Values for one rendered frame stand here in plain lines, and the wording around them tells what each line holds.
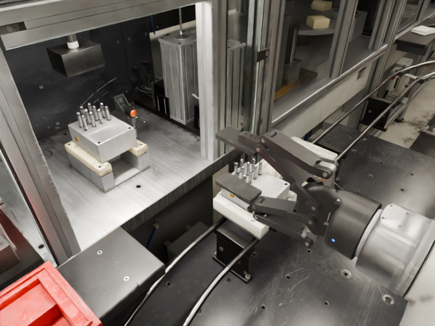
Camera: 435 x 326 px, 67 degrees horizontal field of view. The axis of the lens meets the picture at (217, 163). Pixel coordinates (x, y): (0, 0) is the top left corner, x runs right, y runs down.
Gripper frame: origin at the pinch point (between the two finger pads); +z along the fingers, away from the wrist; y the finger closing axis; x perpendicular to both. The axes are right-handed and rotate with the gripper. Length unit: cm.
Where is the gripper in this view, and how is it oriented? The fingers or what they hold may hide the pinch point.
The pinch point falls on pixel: (234, 162)
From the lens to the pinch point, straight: 49.5
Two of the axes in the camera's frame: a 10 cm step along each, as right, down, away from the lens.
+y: 0.0, -7.9, -6.1
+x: -6.7, 4.6, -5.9
